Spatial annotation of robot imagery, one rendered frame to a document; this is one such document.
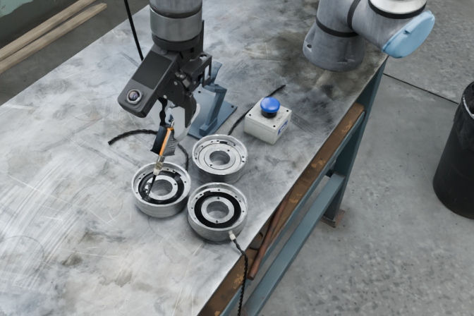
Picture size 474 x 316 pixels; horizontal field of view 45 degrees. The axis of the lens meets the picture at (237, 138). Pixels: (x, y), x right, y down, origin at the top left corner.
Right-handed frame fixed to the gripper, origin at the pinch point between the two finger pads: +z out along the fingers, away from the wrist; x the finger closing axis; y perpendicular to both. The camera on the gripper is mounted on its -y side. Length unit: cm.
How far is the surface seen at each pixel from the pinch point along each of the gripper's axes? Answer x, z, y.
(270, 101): -7.7, 5.8, 24.0
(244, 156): -9.1, 10.4, 11.8
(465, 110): -43, 51, 107
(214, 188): -8.6, 10.4, 1.8
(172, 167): 0.4, 10.1, 1.6
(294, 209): -16, 40, 29
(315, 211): -15, 69, 55
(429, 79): -24, 94, 176
